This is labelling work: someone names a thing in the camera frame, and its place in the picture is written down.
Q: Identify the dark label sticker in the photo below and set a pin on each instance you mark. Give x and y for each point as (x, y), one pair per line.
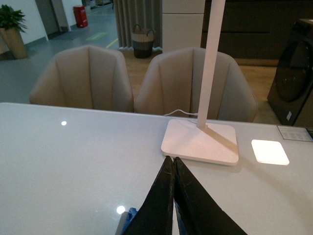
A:
(296, 133)

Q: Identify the red trash bin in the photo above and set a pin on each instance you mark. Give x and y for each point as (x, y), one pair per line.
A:
(80, 16)

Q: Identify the woven laundry basket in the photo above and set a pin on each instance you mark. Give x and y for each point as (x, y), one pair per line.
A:
(142, 41)

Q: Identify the green potted plant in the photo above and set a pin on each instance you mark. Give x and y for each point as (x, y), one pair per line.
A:
(11, 26)

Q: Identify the beige right chair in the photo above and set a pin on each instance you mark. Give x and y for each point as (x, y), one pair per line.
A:
(172, 85)

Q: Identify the blue plastic part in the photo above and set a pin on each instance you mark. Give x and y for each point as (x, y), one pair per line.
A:
(177, 228)

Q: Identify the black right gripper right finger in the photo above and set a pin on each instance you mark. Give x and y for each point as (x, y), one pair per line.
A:
(197, 212)

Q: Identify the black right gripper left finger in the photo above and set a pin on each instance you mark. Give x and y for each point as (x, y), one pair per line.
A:
(155, 217)

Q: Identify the beige chair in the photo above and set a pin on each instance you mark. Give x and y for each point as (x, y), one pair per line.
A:
(172, 85)
(87, 77)

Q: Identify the beige left chair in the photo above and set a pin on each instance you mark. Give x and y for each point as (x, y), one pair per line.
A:
(87, 77)

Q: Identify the gray square hollow base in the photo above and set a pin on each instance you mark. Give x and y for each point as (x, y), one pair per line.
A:
(121, 223)

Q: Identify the white cabinet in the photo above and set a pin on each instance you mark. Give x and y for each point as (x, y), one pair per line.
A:
(181, 24)

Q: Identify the dark kitchen counter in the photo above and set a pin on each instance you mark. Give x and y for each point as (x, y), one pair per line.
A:
(263, 30)

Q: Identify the dark washing machine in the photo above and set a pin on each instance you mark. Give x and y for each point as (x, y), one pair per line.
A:
(293, 80)

